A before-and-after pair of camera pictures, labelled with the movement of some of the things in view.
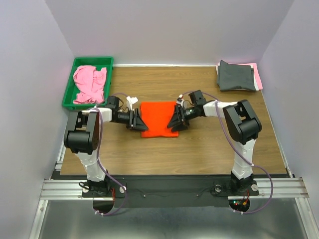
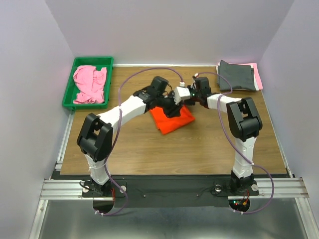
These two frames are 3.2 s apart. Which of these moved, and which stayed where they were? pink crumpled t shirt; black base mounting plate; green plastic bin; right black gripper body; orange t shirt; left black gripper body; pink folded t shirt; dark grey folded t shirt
Moved: orange t shirt; right black gripper body; left black gripper body
Stayed: green plastic bin; black base mounting plate; pink folded t shirt; pink crumpled t shirt; dark grey folded t shirt
